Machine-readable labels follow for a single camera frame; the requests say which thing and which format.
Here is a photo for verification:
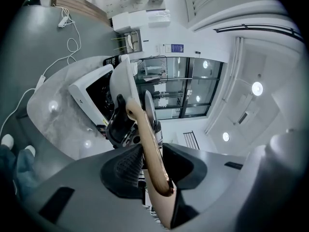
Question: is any person's left white shoe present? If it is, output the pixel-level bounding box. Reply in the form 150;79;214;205
1;133;14;149

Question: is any person's leg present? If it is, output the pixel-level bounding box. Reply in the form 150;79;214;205
14;151;40;199
0;144;18;181

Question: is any person's white shoe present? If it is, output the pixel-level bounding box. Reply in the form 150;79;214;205
1;133;14;149
20;145;36;157

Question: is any person's left leg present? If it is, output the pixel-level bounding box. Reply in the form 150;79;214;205
0;144;18;181

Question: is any white power strip cable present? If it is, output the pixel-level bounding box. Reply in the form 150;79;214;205
52;4;83;66

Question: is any beige frying pan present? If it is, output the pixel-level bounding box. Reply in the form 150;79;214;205
109;58;179;198

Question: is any white adapter cable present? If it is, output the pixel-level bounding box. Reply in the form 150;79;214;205
0;54;78;136

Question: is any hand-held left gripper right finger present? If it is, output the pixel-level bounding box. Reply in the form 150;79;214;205
163;129;302;228

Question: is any white power strip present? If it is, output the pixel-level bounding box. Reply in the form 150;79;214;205
57;16;69;28

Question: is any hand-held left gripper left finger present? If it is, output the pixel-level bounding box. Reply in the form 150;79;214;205
24;144;155;232

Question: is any black balcony railing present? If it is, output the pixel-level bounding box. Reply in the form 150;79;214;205
213;24;304;43
183;130;200;150

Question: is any person's right leg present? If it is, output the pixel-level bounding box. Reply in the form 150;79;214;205
14;151;40;199

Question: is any white lidded jar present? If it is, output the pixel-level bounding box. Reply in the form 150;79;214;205
120;54;139;76

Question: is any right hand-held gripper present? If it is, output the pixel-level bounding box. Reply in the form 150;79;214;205
105;90;163;150

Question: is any white power adapter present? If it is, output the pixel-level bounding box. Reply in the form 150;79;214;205
36;74;46;89

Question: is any gold wire chair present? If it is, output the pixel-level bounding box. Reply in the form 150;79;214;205
111;30;142;55

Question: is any black glass double door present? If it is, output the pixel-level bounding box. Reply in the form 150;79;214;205
135;56;224;119

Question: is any white appliance with dark window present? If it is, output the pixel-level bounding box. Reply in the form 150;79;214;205
68;64;115;128

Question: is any white foam box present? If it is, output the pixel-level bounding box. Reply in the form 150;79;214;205
112;13;131;32
127;10;149;27

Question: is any ceiling air vent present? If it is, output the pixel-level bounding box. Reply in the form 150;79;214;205
238;111;249;125

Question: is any tall wrapped white box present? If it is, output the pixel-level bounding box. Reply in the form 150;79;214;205
147;10;171;28

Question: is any wooden slat platform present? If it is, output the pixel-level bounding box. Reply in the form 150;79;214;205
50;0;112;27

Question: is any person's right white shoe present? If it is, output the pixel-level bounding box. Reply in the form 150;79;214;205
20;145;36;157

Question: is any person's right forearm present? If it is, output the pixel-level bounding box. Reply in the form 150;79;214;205
143;168;178;230

